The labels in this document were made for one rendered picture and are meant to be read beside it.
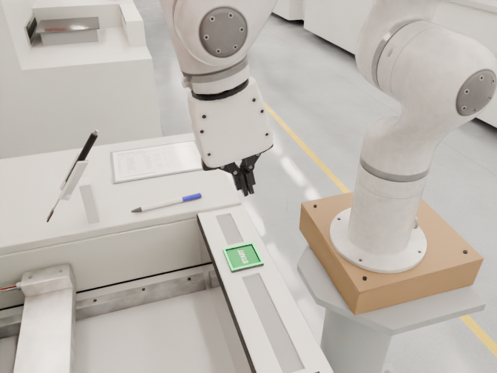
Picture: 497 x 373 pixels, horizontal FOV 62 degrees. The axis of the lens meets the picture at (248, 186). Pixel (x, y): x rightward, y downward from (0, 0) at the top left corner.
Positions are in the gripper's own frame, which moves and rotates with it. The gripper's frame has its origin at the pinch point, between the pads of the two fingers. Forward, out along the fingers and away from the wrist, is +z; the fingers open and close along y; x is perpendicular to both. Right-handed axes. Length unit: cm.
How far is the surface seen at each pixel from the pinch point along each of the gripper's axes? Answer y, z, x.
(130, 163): -18.4, 11.2, 37.1
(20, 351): -40.9, 15.5, -1.1
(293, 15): 239, 150, 582
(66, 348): -34.2, 16.9, -2.7
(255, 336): -6.5, 14.5, -15.4
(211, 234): -7.0, 14.4, 7.9
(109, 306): -29.1, 22.2, 8.0
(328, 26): 233, 137, 453
